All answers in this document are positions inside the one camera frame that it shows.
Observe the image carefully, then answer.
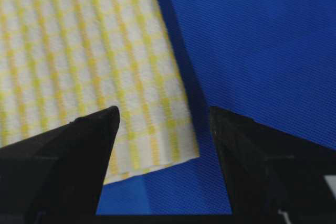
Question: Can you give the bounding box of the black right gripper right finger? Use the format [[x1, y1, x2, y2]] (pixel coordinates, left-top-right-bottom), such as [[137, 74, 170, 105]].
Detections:
[[209, 106, 335, 223]]

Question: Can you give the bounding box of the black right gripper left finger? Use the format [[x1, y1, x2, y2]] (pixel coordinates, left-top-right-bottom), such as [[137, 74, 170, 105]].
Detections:
[[1, 106, 120, 223]]

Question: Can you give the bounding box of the yellow checked towel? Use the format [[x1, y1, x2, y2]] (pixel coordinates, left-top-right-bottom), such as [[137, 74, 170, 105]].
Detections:
[[1, 0, 199, 184]]

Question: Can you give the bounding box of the blue table mat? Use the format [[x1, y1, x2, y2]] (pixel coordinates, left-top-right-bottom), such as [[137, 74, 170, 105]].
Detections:
[[97, 0, 335, 215]]

